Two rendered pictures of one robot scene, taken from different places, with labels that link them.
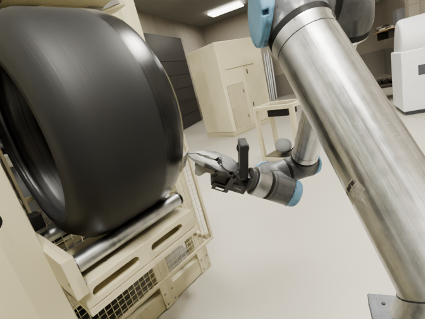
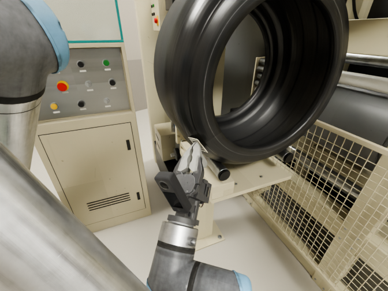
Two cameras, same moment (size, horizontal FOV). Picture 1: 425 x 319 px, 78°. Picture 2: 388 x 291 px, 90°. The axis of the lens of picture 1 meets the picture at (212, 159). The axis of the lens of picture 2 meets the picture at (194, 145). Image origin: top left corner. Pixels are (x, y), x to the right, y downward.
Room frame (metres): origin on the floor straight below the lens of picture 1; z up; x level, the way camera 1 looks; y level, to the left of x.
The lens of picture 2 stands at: (0.90, -0.38, 1.32)
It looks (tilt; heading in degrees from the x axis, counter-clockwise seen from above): 30 degrees down; 114
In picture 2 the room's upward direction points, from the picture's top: straight up
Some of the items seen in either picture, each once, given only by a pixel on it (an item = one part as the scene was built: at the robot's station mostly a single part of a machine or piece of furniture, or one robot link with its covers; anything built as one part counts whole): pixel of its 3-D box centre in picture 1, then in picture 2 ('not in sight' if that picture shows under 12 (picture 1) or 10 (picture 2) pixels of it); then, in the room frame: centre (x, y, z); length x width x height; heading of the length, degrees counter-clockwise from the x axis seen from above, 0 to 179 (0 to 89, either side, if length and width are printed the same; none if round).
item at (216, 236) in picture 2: not in sight; (201, 230); (0.56, 0.53, 0.01); 0.27 x 0.27 x 0.02; 46
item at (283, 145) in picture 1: (284, 133); not in sight; (3.24, -0.98, 0.40); 0.60 x 0.35 x 0.80; 35
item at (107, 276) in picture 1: (139, 247); (202, 163); (0.66, 0.26, 0.83); 0.36 x 0.09 x 0.06; 136
